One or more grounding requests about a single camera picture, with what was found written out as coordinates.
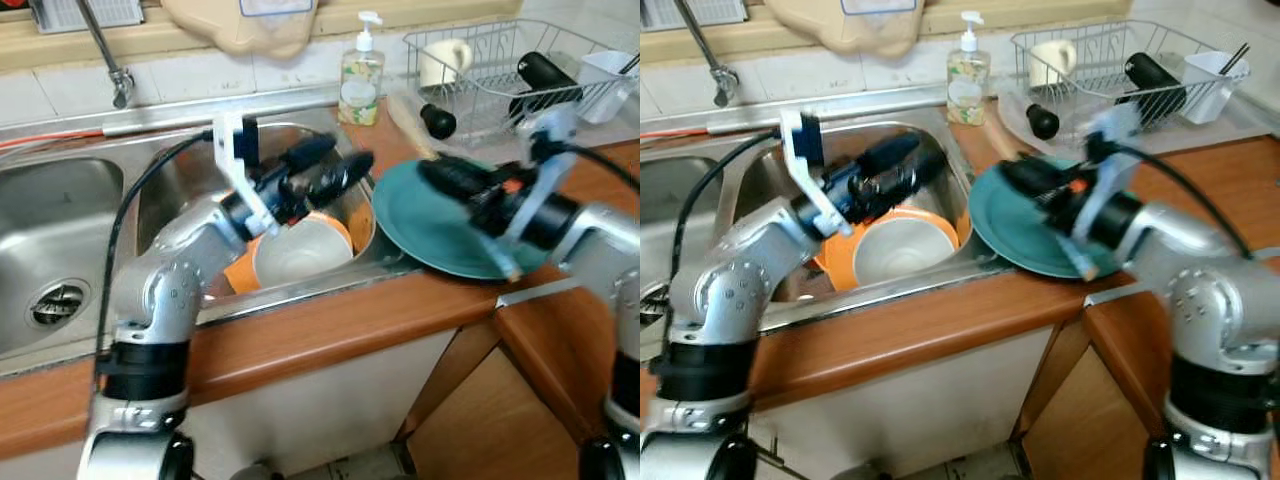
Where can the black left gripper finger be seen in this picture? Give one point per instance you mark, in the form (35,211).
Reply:
(312,152)
(342,178)
(890,153)
(920,178)

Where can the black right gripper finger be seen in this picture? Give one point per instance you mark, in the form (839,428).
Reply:
(455,180)
(1035,178)

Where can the teal ceramic plate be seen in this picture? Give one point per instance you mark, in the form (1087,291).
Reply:
(1015,225)
(420,225)

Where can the white ribbed bowl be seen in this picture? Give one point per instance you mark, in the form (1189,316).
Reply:
(905,250)
(300,252)

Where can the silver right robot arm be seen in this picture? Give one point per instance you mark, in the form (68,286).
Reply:
(1200,290)
(605,240)

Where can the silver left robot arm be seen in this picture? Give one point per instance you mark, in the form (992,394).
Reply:
(720,290)
(160,290)

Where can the white dish rack tray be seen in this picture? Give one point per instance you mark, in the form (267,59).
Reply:
(478,134)
(1010,110)

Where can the patterned chopstick with tan tip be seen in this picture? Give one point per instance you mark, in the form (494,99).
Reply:
(1086,266)
(511,267)

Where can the orange bowl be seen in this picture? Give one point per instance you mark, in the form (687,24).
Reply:
(832,265)
(238,272)

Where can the clear soap pump bottle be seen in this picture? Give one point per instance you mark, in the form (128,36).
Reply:
(360,85)
(968,85)

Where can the metal counter joint strip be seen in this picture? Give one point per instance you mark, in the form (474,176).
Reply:
(1125,292)

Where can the white mug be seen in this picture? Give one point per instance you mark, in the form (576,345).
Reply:
(1050,62)
(443,62)

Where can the stainless steel double sink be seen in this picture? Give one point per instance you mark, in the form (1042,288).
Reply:
(750,165)
(50,220)

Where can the beige rounded board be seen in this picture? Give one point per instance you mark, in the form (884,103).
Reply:
(240,30)
(850,30)

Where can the large black bottle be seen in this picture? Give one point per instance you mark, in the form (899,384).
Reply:
(1150,80)
(545,78)

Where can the white plastic cutlery holder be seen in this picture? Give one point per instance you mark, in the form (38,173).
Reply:
(605,88)
(1212,90)

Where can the wooden cabinet door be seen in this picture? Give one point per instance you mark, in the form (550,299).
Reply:
(560,350)
(490,430)
(1135,360)
(1090,440)

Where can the metal sink drain strainer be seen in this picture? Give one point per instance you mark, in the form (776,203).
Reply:
(650,300)
(57,302)

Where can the dark chopstick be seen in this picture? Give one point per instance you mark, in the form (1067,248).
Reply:
(630,63)
(1236,56)

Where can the white cabinet front panel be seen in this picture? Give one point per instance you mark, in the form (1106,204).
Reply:
(900,400)
(320,400)

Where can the metal sink faucet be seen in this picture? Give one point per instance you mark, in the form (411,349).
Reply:
(100,50)
(705,50)

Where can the white slatted vent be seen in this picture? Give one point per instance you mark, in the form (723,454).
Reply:
(85,12)
(690,10)

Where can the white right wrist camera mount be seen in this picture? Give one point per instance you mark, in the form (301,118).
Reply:
(1105,165)
(545,160)

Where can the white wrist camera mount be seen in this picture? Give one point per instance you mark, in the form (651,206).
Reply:
(235,160)
(545,160)
(800,160)
(1105,165)

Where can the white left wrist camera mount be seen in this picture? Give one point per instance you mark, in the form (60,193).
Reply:
(800,160)
(235,160)

